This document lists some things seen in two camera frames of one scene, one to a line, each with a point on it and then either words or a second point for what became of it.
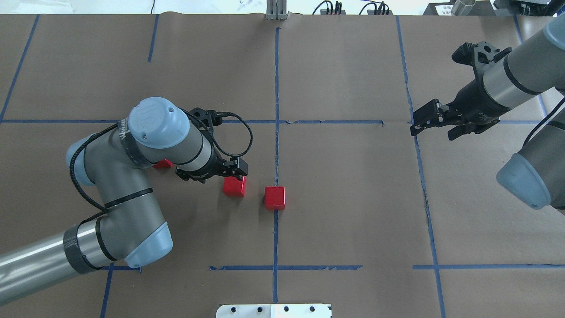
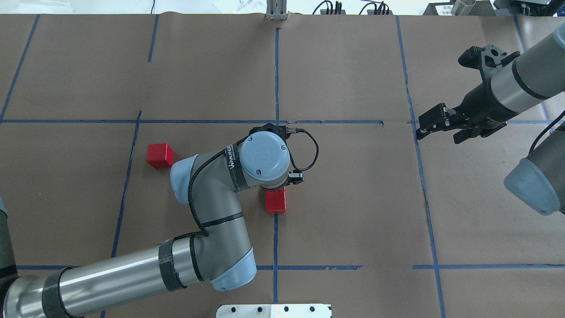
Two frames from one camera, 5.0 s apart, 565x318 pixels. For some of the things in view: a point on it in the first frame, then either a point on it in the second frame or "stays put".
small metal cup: x=462 y=7 stays put
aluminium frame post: x=276 y=9 stays put
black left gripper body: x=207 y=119 to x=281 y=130
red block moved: x=274 y=198 stays put
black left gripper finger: x=236 y=167 to x=297 y=177
